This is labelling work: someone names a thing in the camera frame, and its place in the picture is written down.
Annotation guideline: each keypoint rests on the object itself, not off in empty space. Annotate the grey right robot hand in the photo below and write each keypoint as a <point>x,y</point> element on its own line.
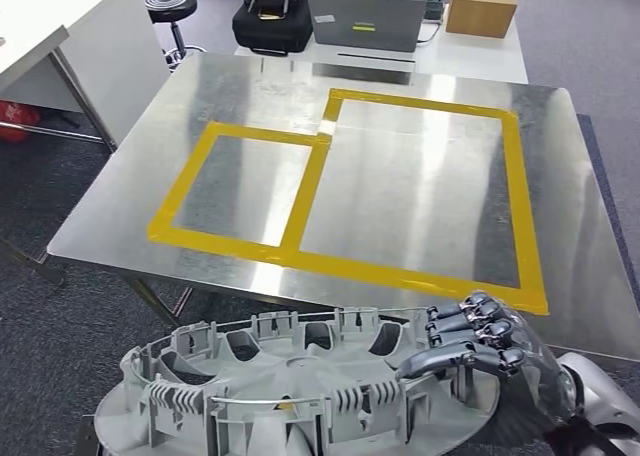
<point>535,387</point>

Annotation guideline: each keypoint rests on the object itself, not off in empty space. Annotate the grey plastic wheel hubcap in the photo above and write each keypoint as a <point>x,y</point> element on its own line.
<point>300,373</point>

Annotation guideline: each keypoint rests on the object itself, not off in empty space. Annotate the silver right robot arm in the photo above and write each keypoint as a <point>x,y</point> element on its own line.
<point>600,393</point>

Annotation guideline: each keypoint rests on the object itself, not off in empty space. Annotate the steel top workbench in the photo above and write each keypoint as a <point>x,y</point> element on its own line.
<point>400,194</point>

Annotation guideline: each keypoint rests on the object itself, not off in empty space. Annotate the brown cardboard box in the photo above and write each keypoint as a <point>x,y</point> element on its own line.
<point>480,9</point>

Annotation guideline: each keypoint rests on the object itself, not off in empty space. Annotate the grey laptop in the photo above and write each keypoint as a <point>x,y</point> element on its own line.
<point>365,22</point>

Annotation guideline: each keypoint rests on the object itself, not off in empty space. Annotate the black carry bag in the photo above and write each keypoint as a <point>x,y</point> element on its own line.
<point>272,32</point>

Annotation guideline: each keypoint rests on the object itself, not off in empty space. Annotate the black round stool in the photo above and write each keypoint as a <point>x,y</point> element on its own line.
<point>170,4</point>

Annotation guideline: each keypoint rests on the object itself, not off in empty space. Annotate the white desk with metal legs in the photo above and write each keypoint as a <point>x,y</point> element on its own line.
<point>100,62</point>

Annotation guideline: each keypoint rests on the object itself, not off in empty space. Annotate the red object on floor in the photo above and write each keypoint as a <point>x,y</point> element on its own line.
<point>17,118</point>

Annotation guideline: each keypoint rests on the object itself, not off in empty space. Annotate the black flat bracket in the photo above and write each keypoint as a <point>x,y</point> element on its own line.
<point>87,440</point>

